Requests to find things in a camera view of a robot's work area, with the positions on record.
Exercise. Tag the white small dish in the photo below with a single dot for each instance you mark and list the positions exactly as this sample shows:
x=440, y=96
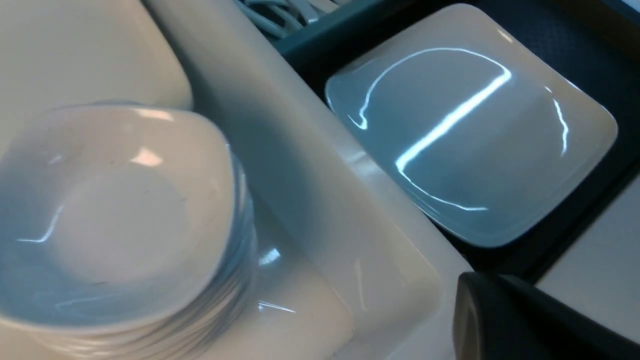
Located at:
x=484, y=136

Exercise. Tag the teal plastic bin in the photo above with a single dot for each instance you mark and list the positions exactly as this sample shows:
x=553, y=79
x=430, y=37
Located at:
x=335, y=28

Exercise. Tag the stack of white small bowls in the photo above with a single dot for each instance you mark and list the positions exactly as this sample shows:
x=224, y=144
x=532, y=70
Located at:
x=127, y=232

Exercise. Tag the stack of white square plates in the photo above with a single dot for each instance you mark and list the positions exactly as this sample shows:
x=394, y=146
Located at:
x=56, y=53

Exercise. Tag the large white plastic tub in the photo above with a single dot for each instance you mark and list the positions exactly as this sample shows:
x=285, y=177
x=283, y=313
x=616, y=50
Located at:
x=392, y=268

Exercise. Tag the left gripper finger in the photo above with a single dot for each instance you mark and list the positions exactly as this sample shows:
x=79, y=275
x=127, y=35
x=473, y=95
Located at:
x=501, y=317

